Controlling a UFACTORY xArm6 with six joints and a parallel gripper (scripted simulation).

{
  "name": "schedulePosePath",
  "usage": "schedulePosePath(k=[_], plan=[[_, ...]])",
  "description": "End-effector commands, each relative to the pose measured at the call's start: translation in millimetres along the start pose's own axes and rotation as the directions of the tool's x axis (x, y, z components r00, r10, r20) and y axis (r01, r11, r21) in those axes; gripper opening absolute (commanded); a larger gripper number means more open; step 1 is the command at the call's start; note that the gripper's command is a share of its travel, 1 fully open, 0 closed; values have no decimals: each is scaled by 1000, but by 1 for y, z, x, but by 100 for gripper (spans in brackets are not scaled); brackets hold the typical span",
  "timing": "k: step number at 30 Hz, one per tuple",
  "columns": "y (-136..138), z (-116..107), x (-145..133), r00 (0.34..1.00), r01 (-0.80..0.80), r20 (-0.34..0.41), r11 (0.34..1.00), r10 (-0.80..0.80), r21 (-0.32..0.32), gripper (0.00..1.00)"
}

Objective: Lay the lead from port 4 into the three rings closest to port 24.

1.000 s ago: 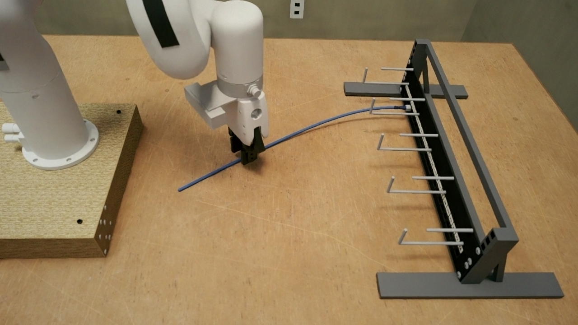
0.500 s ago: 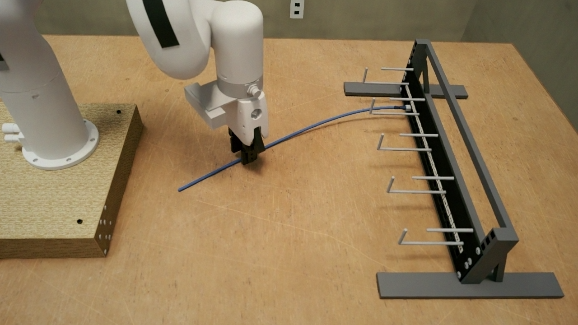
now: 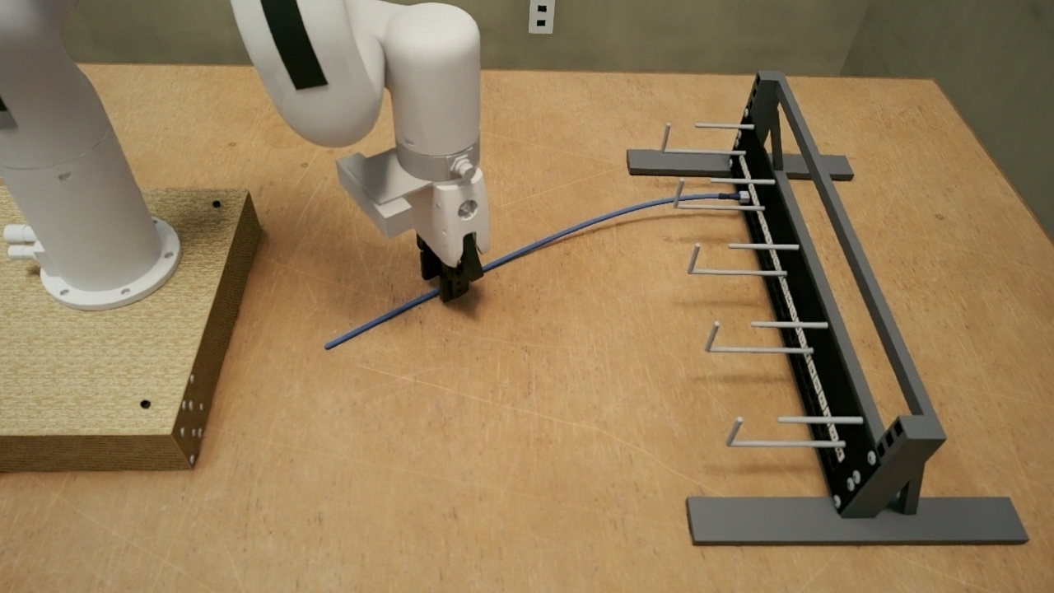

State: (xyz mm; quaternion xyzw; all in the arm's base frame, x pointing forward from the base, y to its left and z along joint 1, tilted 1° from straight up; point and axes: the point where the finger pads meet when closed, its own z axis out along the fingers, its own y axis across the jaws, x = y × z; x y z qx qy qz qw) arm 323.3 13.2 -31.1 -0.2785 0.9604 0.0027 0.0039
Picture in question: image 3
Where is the blue cable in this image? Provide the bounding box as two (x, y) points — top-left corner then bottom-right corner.
(324, 194), (728, 349)

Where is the black metal patch panel rack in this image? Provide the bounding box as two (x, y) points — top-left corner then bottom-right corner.
(627, 70), (1029, 545)

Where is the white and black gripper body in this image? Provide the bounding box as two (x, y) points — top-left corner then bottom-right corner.
(405, 159), (490, 268)

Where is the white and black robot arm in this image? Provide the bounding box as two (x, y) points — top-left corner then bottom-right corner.
(0, 0), (481, 311)

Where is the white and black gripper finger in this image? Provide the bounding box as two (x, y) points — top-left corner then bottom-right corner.
(440, 232), (484, 303)
(417, 234), (443, 280)

